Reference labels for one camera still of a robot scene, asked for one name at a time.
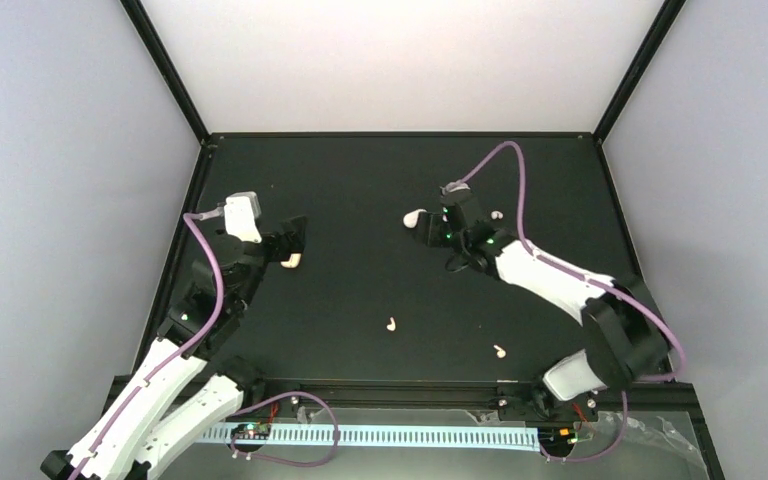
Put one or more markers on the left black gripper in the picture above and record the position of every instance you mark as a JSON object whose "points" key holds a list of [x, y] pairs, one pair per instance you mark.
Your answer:
{"points": [[293, 235]]}

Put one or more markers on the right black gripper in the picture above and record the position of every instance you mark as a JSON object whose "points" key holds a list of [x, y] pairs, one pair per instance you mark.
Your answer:
{"points": [[428, 221]]}

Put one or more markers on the white earbuds charging case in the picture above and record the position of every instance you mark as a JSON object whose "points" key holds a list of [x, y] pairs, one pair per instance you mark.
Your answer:
{"points": [[411, 219]]}

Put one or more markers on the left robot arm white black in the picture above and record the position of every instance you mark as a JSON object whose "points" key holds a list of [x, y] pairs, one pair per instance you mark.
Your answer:
{"points": [[142, 432]]}

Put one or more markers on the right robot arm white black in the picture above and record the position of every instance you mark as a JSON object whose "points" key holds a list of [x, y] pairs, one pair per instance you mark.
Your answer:
{"points": [[622, 342]]}

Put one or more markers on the beige small earbuds case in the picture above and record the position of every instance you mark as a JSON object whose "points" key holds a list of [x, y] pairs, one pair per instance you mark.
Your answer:
{"points": [[292, 262]]}

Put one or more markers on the left circuit board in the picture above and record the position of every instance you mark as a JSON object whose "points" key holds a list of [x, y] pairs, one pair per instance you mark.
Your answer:
{"points": [[251, 431]]}

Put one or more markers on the circuit board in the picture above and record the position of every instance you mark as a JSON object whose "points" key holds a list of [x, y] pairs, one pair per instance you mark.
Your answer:
{"points": [[251, 431], [568, 436]]}

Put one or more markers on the right circuit board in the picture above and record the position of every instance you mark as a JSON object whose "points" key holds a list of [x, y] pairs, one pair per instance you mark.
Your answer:
{"points": [[568, 436]]}

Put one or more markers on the clear plastic sheet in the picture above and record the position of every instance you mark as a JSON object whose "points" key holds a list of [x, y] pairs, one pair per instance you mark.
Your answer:
{"points": [[639, 445]]}

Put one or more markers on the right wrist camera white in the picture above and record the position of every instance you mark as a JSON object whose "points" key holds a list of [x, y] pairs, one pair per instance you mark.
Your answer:
{"points": [[454, 186]]}

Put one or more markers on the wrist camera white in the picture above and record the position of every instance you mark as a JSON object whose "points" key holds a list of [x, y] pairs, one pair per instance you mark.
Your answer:
{"points": [[454, 186], [241, 213]]}

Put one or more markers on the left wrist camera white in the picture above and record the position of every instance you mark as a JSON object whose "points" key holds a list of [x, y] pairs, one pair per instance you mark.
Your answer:
{"points": [[241, 213]]}

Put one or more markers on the black front aluminium rail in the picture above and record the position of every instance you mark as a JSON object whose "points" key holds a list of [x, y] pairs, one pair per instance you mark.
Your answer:
{"points": [[512, 400]]}

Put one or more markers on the light blue slotted cable duct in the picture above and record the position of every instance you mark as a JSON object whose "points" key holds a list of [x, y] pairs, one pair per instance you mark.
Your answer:
{"points": [[403, 436]]}

